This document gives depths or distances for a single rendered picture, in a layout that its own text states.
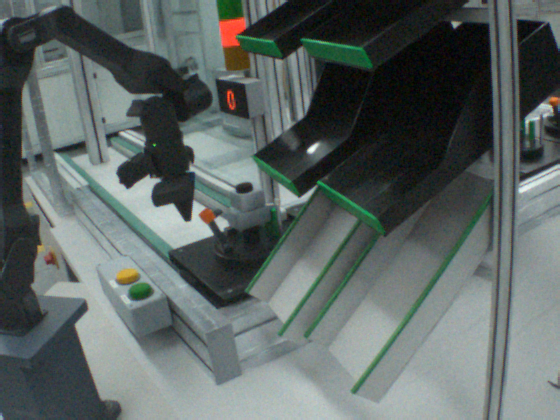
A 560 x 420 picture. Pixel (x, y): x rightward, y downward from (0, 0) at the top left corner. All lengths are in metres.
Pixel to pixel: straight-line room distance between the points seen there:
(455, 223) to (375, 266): 0.11
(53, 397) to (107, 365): 0.26
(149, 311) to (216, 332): 0.16
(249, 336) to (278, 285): 0.11
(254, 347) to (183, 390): 0.13
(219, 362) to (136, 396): 0.15
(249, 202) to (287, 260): 0.20
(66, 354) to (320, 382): 0.37
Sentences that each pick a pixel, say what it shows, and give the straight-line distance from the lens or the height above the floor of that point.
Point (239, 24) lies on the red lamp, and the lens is 1.20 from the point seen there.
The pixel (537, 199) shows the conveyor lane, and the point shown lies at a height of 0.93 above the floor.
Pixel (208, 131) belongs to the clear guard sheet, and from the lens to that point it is 1.51.
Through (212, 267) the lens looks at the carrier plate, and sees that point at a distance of 1.06.
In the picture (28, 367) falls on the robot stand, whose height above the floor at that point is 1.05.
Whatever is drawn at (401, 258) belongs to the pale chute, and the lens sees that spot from 0.75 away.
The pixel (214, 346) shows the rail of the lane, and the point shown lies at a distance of 0.92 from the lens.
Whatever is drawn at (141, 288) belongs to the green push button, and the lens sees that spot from 1.04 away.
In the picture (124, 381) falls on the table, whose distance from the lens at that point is 1.02.
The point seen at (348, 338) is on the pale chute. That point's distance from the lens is 0.76.
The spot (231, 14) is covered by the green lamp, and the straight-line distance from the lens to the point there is 1.19.
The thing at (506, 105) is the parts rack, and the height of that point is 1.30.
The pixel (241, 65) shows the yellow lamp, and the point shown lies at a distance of 1.20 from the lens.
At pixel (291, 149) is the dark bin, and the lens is 0.81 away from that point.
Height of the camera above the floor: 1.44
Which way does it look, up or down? 22 degrees down
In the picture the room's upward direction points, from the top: 8 degrees counter-clockwise
